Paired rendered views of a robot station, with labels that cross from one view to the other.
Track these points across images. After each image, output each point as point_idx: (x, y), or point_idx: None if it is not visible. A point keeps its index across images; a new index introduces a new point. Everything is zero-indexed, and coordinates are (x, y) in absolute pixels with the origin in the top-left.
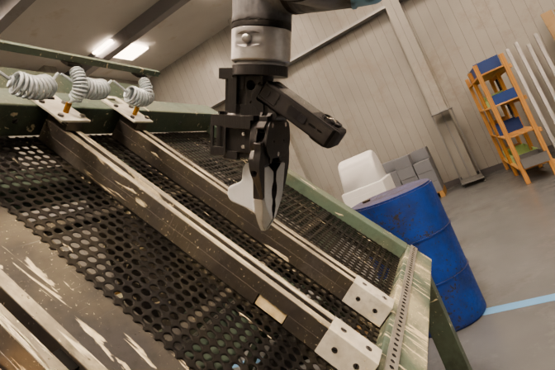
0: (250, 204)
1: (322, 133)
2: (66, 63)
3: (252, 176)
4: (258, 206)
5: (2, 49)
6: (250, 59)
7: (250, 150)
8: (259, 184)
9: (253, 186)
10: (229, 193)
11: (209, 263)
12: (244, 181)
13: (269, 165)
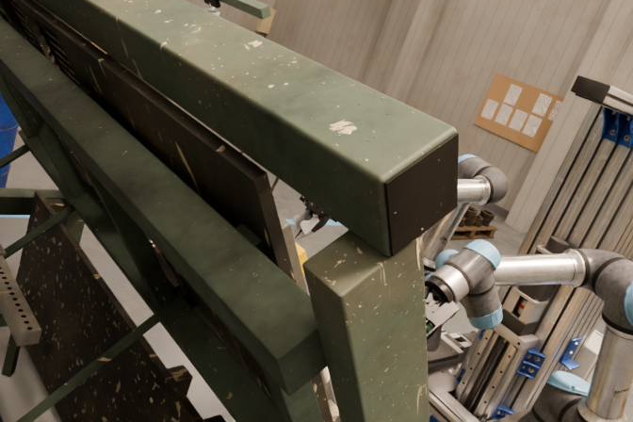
0: (305, 230)
1: None
2: None
3: (320, 225)
4: (309, 233)
5: None
6: None
7: (323, 215)
8: (319, 228)
9: (315, 226)
10: (301, 223)
11: None
12: (310, 221)
13: (311, 215)
